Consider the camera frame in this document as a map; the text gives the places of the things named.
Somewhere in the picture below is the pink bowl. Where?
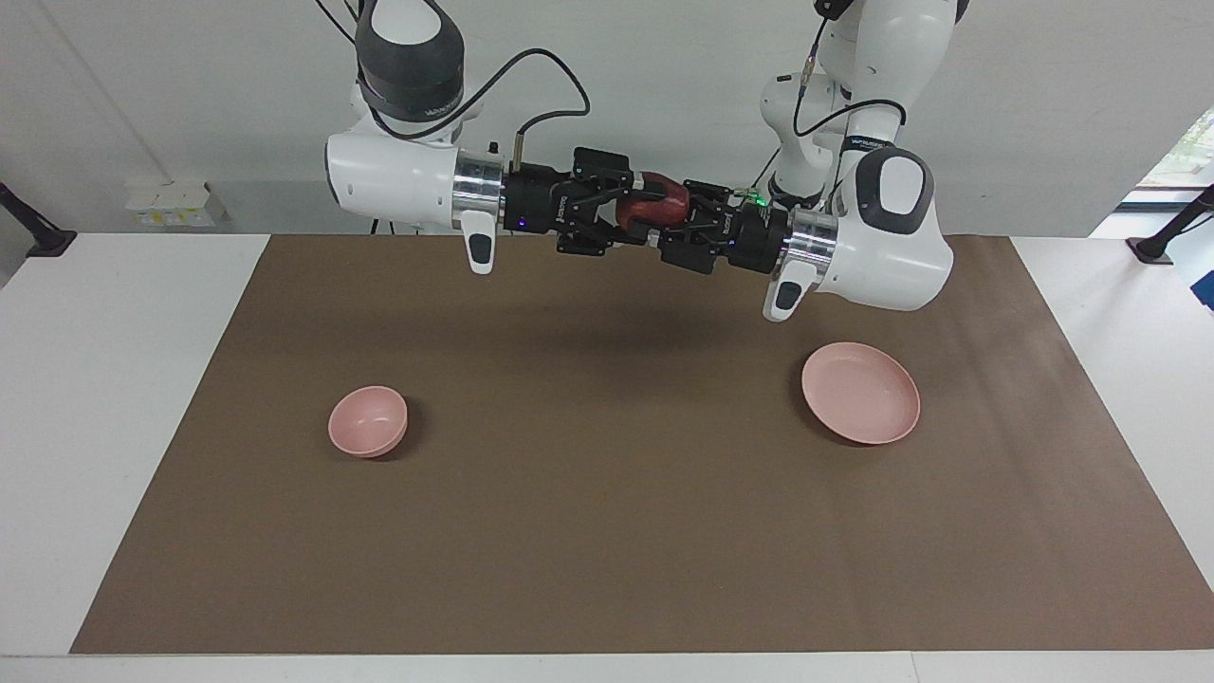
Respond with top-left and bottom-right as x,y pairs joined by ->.
328,385 -> 409,459

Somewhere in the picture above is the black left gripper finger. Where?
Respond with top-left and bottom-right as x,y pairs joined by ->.
657,228 -> 737,276
683,180 -> 750,225

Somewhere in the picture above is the white wall socket box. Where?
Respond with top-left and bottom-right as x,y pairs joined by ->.
125,180 -> 227,229

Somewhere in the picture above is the pink plate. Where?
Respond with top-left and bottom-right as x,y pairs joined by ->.
801,341 -> 922,446

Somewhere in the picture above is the window with green view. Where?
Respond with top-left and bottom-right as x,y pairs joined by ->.
1119,104 -> 1214,212

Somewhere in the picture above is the black clamp stand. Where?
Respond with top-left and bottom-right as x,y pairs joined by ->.
0,180 -> 79,259
1127,185 -> 1214,265

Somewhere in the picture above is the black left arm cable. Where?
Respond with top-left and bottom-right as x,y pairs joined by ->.
795,17 -> 908,138

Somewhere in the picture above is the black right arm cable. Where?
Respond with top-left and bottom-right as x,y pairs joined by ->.
313,0 -> 591,172

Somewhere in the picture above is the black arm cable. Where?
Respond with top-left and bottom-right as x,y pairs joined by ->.
795,17 -> 908,138
313,0 -> 591,172

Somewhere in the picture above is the brown table mat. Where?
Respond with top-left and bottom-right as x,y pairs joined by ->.
69,233 -> 1214,655

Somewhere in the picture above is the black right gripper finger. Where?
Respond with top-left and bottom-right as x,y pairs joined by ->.
572,147 -> 655,204
557,211 -> 655,255

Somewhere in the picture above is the dark red apple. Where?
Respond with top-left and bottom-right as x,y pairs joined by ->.
616,173 -> 690,231

